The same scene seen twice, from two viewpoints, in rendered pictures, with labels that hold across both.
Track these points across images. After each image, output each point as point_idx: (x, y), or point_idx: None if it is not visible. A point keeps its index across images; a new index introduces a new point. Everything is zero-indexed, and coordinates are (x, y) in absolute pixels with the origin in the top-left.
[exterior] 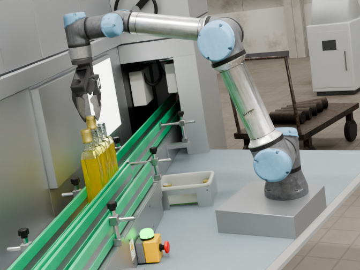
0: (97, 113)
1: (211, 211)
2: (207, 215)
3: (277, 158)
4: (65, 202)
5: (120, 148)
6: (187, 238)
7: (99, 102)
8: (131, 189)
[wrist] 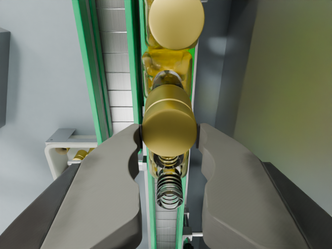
0: (115, 134)
1: (52, 110)
2: (52, 99)
3: None
4: (243, 63)
5: (182, 233)
6: (48, 17)
7: (59, 183)
8: None
